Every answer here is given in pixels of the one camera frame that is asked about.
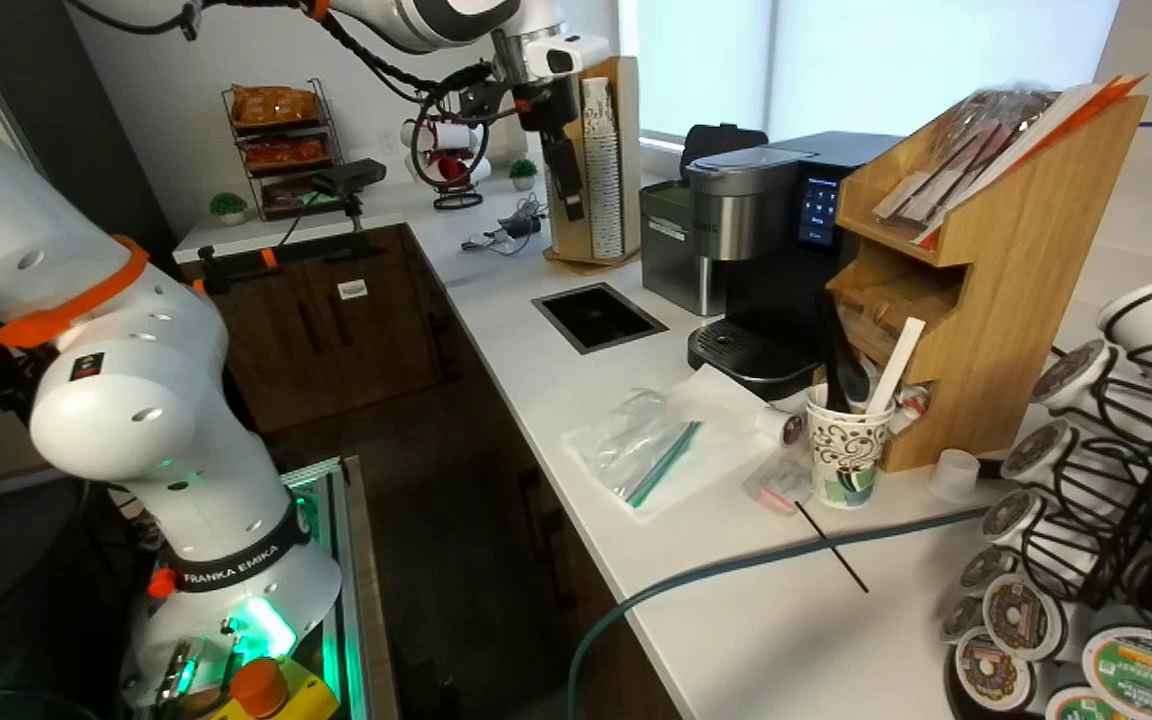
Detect black coffee machine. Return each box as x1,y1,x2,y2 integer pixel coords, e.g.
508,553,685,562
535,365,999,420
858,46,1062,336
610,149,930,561
685,129,904,402

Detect dark wood cabinet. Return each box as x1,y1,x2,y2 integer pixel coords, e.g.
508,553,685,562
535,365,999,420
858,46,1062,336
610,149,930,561
177,218,464,434

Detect brown packets bundle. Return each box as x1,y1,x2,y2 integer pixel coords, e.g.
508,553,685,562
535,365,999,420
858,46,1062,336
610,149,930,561
867,88,1062,225

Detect wooden cup dispenser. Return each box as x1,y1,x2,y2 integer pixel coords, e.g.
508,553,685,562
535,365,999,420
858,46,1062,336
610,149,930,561
539,52,646,269

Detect wire snack rack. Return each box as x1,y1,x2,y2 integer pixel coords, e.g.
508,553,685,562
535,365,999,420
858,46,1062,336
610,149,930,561
214,81,341,225

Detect mug tree with mugs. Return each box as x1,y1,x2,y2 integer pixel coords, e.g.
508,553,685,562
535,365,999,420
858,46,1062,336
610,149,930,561
398,107,496,214

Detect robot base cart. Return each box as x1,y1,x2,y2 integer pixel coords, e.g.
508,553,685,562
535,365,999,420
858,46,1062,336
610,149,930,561
271,453,405,720

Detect white lid coffee pod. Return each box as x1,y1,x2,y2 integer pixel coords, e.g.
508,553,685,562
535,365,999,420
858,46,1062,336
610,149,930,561
955,538,1022,599
979,486,1053,546
999,420,1079,492
1027,336,1118,414

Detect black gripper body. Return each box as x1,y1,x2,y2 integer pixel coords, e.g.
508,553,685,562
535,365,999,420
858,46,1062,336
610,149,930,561
508,72,585,157

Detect black bin lid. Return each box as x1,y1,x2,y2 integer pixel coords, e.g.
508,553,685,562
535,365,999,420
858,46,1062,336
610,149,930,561
674,121,772,175

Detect green cable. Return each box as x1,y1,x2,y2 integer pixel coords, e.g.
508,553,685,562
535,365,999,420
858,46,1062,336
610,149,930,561
560,502,995,720

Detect small white creamer cup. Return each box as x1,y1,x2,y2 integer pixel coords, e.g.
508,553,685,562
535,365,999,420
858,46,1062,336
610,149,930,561
926,442,989,502

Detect brown label coffee pod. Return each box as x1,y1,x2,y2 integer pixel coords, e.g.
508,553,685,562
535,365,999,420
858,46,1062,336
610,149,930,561
949,628,1040,714
979,570,1073,664

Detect orange yellow emergency stop button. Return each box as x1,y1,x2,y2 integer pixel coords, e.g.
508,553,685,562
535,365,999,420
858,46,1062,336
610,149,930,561
204,656,342,720

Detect green label coffee pod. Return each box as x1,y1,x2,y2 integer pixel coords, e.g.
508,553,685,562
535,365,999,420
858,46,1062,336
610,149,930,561
1075,622,1152,720
1040,685,1129,720

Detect black camera on stand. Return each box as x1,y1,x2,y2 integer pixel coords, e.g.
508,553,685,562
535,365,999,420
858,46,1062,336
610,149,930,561
306,157,392,225

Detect white papers with orange edge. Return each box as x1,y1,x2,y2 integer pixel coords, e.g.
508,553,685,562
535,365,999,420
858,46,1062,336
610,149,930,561
911,72,1149,253

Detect white wooden stirrer stick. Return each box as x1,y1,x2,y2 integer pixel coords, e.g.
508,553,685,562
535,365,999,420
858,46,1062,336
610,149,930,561
858,312,930,420

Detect small pink clear packet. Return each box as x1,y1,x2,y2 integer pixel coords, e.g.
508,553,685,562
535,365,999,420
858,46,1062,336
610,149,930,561
744,453,814,519

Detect silver bin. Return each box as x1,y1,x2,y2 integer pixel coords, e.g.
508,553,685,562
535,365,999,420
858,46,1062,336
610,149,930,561
634,175,726,319

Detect black wire pod carousel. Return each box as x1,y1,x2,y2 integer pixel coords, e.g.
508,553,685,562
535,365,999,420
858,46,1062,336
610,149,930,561
941,274,1152,720

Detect grey cable clutter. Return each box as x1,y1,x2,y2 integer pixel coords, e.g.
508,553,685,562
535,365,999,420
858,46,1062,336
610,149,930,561
454,196,550,258

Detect clear plastic zip bag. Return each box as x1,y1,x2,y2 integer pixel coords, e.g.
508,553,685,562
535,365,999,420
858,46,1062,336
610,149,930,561
560,365,787,524

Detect black stirrers bunch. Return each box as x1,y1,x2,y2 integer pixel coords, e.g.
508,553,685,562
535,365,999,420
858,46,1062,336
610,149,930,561
820,326,874,414

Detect patterned paper cup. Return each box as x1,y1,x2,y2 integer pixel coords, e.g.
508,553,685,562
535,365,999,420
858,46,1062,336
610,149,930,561
799,400,901,515

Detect wooden condiment organizer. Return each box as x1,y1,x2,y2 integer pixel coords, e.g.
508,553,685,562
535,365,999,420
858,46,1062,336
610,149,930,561
822,83,1152,476

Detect thin black stirrer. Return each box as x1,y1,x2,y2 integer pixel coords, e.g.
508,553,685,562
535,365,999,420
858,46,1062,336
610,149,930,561
790,496,874,599

